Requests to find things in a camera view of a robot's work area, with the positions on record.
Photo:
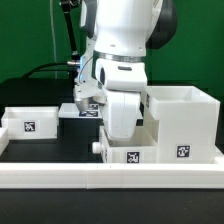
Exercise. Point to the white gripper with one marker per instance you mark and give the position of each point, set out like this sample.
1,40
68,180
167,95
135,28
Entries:
122,84

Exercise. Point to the white drawer with knob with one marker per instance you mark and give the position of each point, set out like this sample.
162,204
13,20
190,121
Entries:
142,148

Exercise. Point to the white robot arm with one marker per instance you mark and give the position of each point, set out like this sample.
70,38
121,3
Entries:
122,31

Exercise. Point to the white drawer cabinet box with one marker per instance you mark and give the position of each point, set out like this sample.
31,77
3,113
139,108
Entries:
183,122

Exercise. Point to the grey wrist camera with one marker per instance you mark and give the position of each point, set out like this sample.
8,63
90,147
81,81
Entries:
83,92

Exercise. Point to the white marker base plate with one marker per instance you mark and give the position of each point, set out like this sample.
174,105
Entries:
70,110

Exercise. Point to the white front boundary rail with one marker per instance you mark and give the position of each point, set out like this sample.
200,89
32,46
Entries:
95,176

